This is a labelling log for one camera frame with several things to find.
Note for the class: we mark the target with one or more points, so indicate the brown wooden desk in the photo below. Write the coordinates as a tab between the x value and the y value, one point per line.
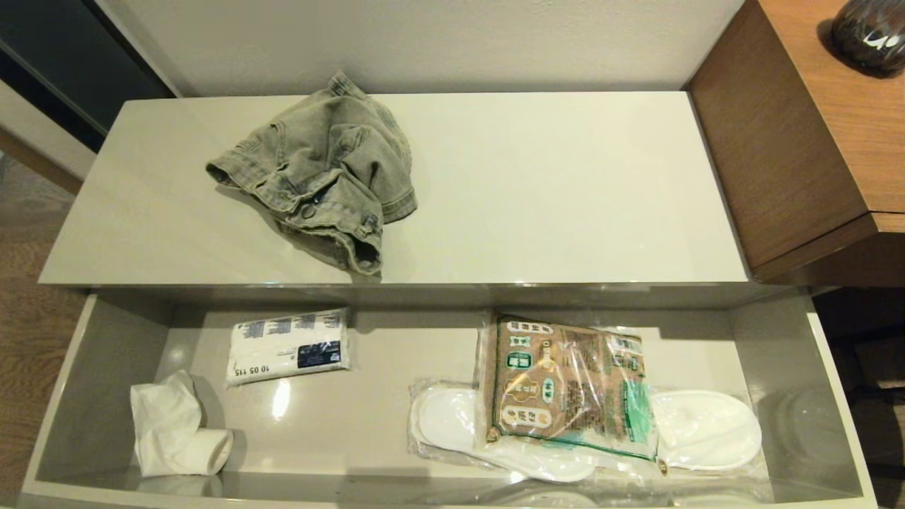
778	141

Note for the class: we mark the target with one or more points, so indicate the white cabinet drawer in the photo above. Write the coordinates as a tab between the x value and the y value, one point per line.
382	424

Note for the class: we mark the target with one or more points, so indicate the dark glass vase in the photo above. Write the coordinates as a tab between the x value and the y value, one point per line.
870	35

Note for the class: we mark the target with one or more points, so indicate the white blue printed packet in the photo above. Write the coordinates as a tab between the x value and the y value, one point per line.
283	350

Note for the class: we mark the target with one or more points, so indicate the grey-green denim shorts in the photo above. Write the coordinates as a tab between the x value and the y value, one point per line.
325	162

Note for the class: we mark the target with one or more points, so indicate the clear plastic slipper bag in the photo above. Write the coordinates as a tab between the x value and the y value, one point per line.
760	463

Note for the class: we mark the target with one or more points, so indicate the white plastic bag roll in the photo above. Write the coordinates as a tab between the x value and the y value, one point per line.
170	431

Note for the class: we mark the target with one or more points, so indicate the white disposable slipper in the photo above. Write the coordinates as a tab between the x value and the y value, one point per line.
449	424
707	428

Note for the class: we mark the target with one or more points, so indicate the brown grain packet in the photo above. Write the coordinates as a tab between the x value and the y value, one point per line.
565	385

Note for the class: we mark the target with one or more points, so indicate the dark glass door panel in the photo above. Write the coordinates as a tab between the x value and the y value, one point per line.
63	63

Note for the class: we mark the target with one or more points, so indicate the glossy white low cabinet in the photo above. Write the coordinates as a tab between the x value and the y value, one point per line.
551	184

